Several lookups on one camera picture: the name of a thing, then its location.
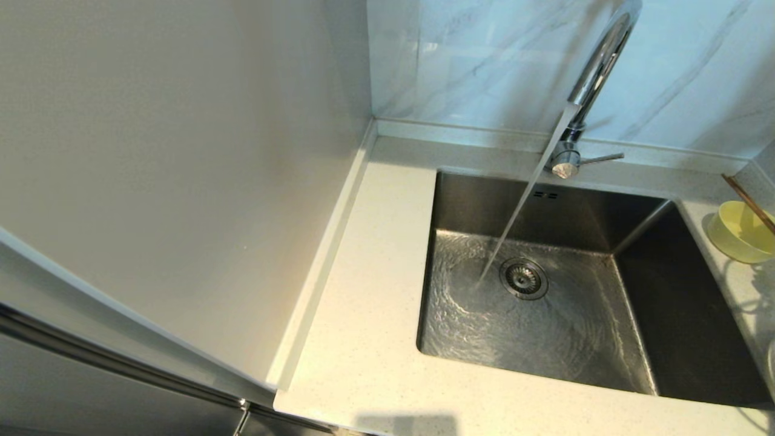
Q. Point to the thin chrome faucet lever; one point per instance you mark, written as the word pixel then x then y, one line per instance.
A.
pixel 602 159

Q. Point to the brown wooden chopstick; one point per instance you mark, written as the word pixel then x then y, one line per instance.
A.
pixel 751 204

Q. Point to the white round plate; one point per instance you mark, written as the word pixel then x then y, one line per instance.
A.
pixel 774 363

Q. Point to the stainless steel sink basin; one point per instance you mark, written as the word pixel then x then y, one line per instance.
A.
pixel 575 345

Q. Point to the running water stream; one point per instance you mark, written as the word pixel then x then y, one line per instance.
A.
pixel 517 212

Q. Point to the round metal drain strainer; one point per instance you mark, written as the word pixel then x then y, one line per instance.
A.
pixel 524 279

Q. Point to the chrome gooseneck faucet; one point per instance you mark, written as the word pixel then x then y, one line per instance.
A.
pixel 602 60

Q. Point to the dark metal cabinet trim bar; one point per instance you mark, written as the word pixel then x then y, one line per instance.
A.
pixel 121 357

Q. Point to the tall grey cabinet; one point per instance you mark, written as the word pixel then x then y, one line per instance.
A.
pixel 91 399

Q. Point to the yellow plastic bowl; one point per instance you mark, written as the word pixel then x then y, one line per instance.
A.
pixel 735 236

